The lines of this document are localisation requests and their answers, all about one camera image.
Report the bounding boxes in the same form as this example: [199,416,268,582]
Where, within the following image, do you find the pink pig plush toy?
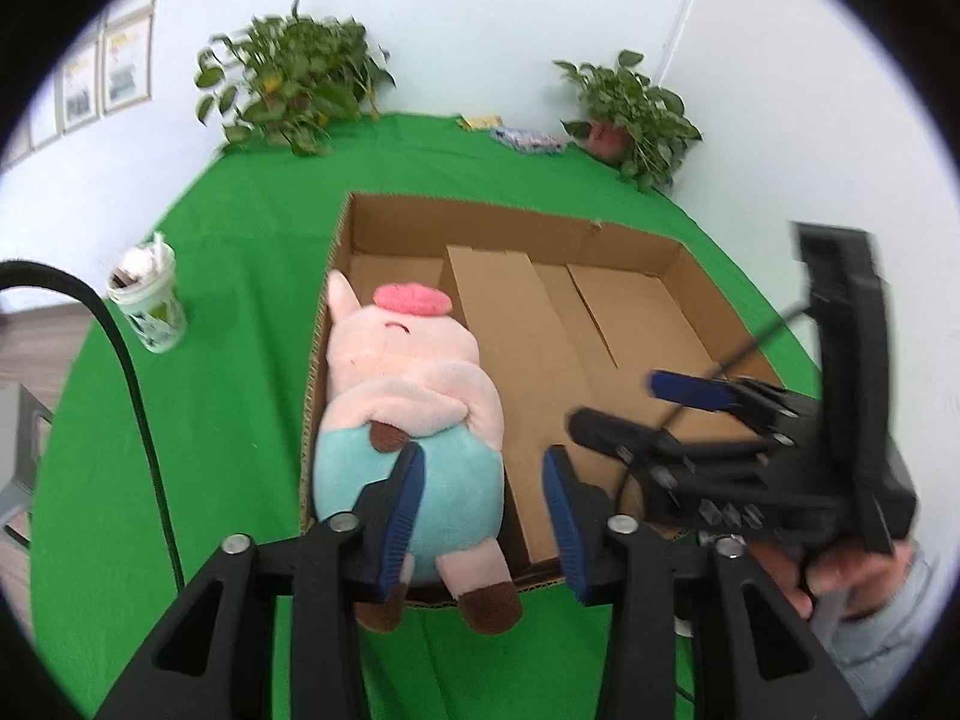
[311,270,523,635]

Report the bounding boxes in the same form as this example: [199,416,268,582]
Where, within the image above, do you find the person's right hand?
[750,541,914,619]

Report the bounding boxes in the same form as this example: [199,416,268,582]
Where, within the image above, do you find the large open cardboard box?
[299,192,748,590]

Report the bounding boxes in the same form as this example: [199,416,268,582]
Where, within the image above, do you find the right potted plant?
[553,49,703,190]

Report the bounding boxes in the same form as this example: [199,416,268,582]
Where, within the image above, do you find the potted plant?
[194,5,395,156]
[553,49,703,190]

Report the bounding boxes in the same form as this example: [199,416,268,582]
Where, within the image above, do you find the patterned flat packet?
[490,127,566,154]

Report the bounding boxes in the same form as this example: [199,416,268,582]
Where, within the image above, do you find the yellow flat packet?
[459,115,503,132]

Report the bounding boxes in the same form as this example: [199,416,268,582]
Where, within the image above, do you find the green patterned cup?
[107,231,187,355]

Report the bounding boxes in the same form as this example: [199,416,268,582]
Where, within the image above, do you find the green table cloth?
[31,114,778,712]

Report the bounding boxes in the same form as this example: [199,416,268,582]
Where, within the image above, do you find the left potted plant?
[194,5,395,156]

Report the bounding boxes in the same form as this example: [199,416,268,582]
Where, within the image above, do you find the black cable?
[0,258,187,592]

